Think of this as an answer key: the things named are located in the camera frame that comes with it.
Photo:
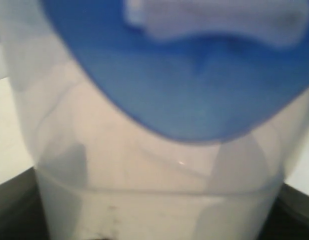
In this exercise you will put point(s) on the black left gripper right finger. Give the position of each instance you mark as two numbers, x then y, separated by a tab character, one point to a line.
289	218

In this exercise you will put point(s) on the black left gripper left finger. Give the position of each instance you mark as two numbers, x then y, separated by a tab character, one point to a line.
21	211

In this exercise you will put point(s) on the blue container lid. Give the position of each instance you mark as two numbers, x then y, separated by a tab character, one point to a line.
195	89

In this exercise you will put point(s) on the white rectangular tray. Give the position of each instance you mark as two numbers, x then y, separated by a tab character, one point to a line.
297	175

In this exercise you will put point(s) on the clear plastic tall container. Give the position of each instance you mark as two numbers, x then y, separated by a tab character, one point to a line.
104	176

